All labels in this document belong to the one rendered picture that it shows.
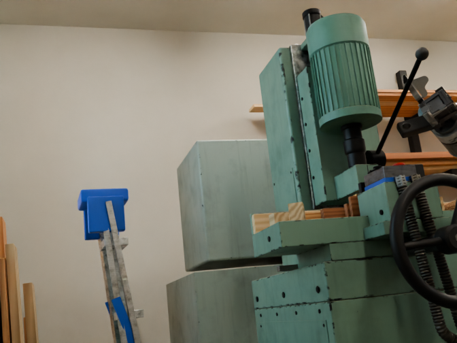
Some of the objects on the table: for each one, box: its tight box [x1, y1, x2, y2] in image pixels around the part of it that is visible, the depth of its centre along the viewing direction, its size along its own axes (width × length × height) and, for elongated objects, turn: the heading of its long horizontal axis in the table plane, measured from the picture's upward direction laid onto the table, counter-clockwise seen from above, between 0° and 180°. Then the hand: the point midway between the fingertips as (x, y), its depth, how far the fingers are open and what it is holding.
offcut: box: [288, 202, 306, 221], centre depth 136 cm, size 3×4×5 cm
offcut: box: [269, 212, 289, 226], centre depth 142 cm, size 4×4×4 cm
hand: (411, 94), depth 153 cm, fingers closed on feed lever, 14 cm apart
